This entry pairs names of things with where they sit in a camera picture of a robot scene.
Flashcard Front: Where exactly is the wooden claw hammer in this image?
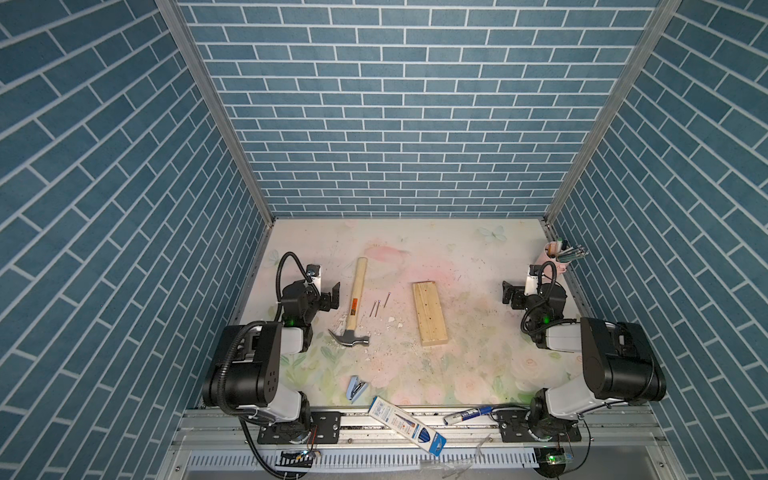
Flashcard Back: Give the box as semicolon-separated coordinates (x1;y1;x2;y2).
329;257;370;347

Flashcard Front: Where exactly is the wooden plank with nails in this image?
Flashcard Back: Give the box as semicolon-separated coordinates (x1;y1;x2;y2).
412;281;448;347

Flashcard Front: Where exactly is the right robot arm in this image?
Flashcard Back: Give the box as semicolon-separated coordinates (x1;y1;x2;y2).
502;261;667;427

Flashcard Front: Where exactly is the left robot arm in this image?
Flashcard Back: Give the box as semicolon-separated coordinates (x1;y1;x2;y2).
202;252;340;433

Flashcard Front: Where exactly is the pink cup with tools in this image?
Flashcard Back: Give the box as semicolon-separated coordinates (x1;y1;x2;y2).
534;238;589;274

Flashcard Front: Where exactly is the blue stapler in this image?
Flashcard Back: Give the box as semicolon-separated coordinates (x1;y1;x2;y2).
346;375;368;403

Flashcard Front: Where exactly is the blue white marker pen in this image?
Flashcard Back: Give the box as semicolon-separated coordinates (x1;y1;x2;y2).
443;405;494;426

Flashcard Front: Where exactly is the white blue toothpaste box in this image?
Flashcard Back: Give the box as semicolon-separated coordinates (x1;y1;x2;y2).
368;397;447;457

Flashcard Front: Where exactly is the clear plastic wrapper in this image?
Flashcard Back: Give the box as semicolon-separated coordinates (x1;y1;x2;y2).
430;435;492;479

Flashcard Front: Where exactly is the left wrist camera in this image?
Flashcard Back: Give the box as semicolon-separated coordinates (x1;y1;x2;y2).
306;264;322;291

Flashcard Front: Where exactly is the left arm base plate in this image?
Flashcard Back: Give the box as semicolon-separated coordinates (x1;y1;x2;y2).
257;410;342;445

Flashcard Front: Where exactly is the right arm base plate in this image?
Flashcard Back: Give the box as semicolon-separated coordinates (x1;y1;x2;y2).
490;408;582;443

